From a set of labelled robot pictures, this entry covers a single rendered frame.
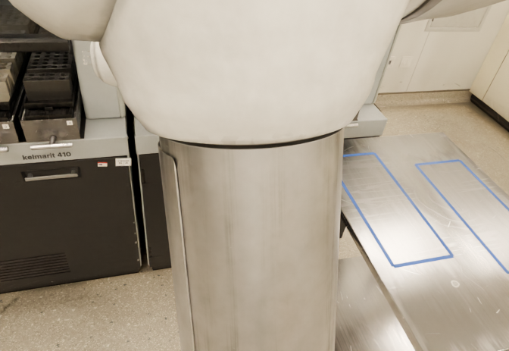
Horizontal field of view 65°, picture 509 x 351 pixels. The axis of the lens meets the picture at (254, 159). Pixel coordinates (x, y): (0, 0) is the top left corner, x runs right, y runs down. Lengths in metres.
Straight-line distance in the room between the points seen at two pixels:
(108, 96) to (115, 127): 0.09
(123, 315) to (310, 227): 1.51
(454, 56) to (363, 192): 2.37
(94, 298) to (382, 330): 1.06
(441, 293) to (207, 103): 0.75
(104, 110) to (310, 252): 1.10
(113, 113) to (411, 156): 0.86
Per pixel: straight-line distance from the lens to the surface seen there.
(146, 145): 1.23
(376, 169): 1.06
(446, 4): 0.24
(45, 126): 1.20
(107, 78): 0.72
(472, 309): 0.87
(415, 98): 3.27
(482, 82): 3.47
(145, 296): 1.71
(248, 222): 0.19
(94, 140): 1.22
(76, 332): 1.69
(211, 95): 0.15
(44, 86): 1.23
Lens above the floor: 1.45
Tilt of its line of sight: 39 degrees down
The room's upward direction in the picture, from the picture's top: 8 degrees clockwise
